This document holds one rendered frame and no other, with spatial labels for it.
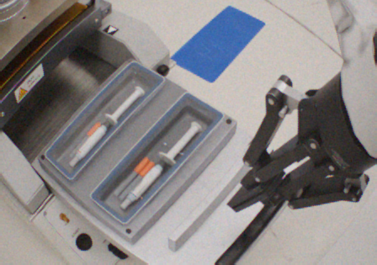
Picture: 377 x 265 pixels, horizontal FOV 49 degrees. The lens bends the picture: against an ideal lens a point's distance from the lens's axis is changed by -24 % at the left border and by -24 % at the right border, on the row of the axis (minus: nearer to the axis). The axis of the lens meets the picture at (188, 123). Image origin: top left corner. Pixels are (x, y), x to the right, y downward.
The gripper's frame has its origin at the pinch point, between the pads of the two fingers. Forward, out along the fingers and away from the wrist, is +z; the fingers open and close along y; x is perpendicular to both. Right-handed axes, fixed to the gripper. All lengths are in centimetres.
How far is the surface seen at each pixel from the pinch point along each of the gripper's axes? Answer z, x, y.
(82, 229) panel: 28.8, -9.1, -9.2
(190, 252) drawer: 11.6, -5.4, 1.7
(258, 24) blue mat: 39, 52, -12
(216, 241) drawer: 11.0, -2.2, 2.9
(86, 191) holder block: 14.5, -7.5, -11.8
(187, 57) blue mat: 42, 34, -17
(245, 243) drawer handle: 6.0, -2.4, 4.7
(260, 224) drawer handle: 5.9, 0.6, 4.5
